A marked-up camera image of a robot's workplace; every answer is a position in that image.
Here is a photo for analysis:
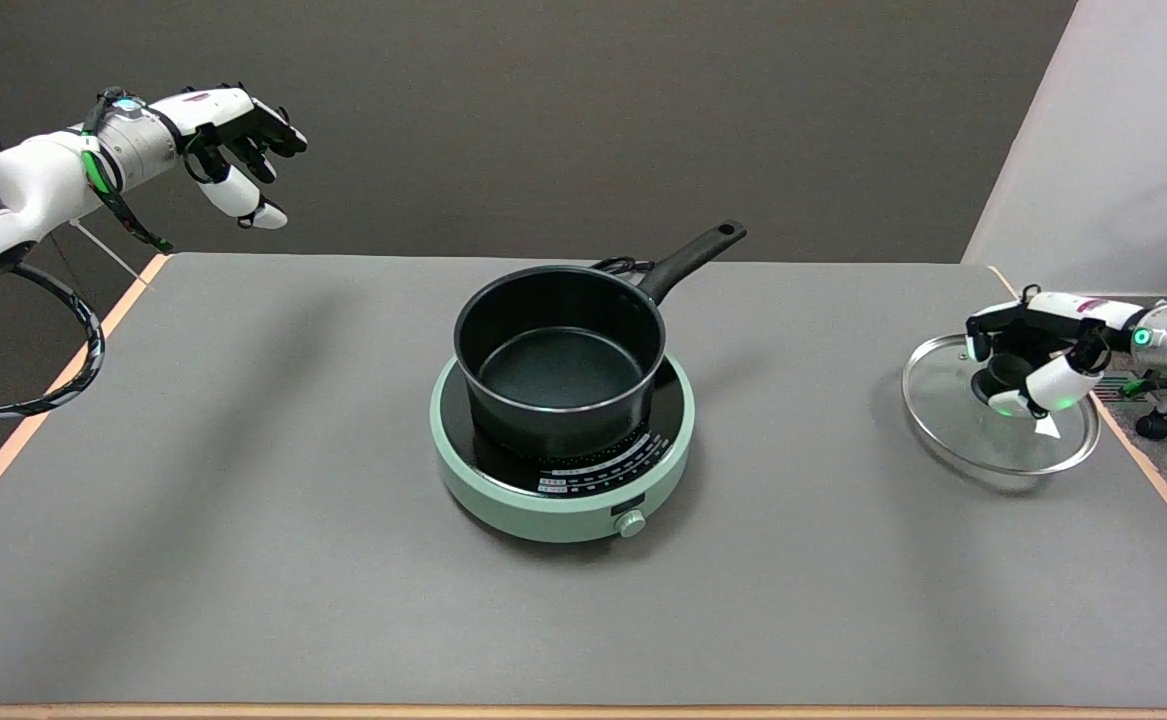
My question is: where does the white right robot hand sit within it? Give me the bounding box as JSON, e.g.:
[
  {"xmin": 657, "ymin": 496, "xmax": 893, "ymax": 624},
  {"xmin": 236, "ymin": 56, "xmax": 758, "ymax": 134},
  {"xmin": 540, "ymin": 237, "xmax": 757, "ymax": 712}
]
[{"xmin": 965, "ymin": 286, "xmax": 1146, "ymax": 419}]

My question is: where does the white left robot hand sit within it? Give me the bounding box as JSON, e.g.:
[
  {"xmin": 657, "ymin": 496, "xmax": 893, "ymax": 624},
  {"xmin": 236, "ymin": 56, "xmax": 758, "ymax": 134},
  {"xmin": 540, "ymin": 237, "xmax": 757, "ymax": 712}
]
[{"xmin": 148, "ymin": 83, "xmax": 309, "ymax": 231}]

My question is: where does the glass pot lid black knob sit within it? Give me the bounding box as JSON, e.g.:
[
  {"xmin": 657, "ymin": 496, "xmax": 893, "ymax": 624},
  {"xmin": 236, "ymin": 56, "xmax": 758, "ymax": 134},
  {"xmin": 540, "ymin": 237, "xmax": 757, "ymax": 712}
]
[{"xmin": 901, "ymin": 335, "xmax": 1102, "ymax": 476}]

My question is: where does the floor vent grille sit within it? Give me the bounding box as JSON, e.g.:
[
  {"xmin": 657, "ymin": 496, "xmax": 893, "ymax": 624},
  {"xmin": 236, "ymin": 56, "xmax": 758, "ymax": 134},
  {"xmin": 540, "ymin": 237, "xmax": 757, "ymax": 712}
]
[{"xmin": 1091, "ymin": 372, "xmax": 1159, "ymax": 402}]

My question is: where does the white stand leg with caster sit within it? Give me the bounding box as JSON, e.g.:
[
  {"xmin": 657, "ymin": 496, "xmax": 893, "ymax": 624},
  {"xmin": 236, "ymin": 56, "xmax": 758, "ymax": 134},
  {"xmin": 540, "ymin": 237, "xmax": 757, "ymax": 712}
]
[{"xmin": 1134, "ymin": 390, "xmax": 1167, "ymax": 442}]

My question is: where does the mint green induction cooker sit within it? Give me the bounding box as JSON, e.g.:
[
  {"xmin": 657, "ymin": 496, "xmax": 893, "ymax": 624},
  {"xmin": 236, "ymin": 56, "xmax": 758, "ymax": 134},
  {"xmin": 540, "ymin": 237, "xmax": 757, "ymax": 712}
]
[{"xmin": 430, "ymin": 350, "xmax": 697, "ymax": 544}]

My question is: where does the green black right wrist cable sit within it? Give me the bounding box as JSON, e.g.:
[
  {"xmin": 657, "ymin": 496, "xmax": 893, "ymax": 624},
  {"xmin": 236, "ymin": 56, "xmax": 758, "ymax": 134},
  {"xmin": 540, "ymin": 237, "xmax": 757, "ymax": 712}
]
[{"xmin": 1103, "ymin": 372, "xmax": 1167, "ymax": 399}]

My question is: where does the green black wrist cable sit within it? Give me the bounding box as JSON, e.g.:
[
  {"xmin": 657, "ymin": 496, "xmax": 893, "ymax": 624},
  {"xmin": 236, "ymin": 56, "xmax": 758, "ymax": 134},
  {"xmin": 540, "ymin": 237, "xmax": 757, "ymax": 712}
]
[
  {"xmin": 1103, "ymin": 372, "xmax": 1167, "ymax": 399},
  {"xmin": 81, "ymin": 88, "xmax": 175, "ymax": 254}
]

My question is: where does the green black left wrist cable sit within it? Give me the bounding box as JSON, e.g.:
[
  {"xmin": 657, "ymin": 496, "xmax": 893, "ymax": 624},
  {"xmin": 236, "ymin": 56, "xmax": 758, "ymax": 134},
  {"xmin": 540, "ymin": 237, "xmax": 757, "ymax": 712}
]
[{"xmin": 81, "ymin": 88, "xmax": 175, "ymax": 254}]

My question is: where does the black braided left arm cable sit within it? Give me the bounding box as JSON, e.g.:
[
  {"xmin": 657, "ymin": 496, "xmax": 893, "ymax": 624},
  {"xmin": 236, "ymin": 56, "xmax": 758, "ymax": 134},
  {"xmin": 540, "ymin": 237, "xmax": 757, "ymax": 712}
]
[{"xmin": 0, "ymin": 135, "xmax": 106, "ymax": 421}]

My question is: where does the black saucepan with handle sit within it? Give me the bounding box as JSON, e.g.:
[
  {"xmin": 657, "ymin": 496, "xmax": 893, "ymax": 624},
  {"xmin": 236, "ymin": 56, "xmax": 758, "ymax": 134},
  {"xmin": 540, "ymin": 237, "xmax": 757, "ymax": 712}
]
[{"xmin": 453, "ymin": 220, "xmax": 748, "ymax": 461}]

